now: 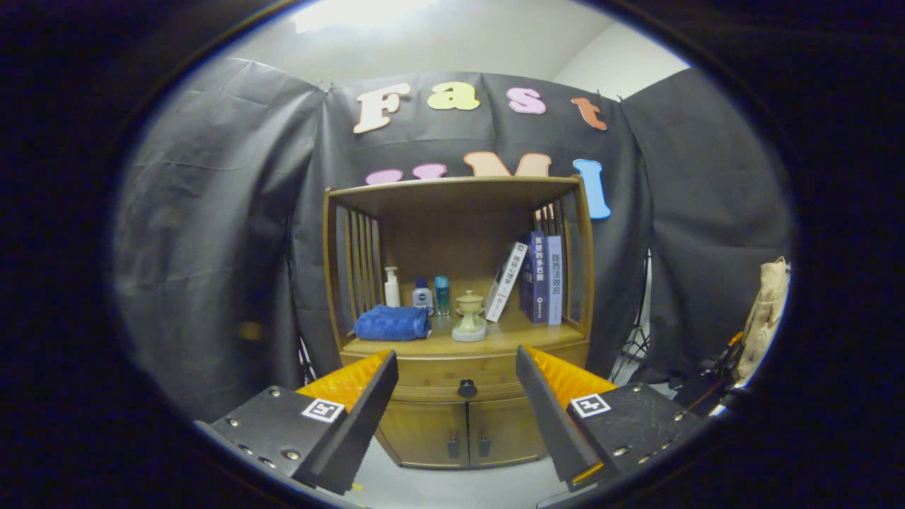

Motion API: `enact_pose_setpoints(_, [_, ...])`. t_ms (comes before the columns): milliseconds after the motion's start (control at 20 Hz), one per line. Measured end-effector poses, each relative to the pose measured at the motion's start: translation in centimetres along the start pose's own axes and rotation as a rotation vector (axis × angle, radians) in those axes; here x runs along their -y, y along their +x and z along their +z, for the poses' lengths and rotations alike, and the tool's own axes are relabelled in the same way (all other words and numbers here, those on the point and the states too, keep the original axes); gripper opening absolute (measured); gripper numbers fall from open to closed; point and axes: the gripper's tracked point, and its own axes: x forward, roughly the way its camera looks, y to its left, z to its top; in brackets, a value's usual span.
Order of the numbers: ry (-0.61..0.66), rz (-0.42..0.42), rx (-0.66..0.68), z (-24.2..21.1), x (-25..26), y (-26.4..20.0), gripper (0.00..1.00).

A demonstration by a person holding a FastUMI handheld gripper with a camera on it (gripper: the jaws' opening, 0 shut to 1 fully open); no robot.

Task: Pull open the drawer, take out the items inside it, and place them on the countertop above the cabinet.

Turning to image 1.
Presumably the wooden countertop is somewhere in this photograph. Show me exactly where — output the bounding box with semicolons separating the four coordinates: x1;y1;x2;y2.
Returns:
341;304;588;358

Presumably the dark blue book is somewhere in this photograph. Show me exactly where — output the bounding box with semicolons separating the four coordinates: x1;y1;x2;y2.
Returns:
519;230;549;324

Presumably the black backdrop cloth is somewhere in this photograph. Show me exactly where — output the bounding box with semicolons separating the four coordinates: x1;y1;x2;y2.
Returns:
113;57;796;425

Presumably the blue rolled towel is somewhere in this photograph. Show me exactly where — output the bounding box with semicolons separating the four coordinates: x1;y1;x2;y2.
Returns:
353;305;433;342

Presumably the black equipment with cables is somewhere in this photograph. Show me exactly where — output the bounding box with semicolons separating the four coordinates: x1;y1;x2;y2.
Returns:
668;332;747;418

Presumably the pale blue book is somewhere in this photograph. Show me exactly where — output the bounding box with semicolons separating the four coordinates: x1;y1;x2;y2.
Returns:
545;235;564;326

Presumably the black tripod stand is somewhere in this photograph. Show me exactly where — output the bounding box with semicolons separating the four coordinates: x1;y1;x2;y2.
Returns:
612;247;655;382
286;219;319;386

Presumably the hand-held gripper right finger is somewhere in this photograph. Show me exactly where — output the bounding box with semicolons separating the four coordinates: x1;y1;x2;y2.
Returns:
515;345;710;493

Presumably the wooden cabinet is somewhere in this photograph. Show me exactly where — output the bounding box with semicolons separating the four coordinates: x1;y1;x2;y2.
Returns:
323;175;596;471

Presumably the beige scrub brush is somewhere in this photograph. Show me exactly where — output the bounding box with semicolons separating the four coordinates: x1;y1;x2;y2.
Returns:
451;315;489;344

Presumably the beige cloth bag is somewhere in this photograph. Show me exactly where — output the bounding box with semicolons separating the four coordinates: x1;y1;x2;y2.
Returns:
732;256;791;386

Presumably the wooden cabinet door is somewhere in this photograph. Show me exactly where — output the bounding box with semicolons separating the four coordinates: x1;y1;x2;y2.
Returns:
375;402;469;469
468;399;549;466

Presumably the white book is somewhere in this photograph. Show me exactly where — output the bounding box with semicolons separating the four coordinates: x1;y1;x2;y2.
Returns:
484;242;530;323

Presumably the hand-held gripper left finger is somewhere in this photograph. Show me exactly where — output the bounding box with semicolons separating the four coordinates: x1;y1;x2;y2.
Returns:
194;349;400;496

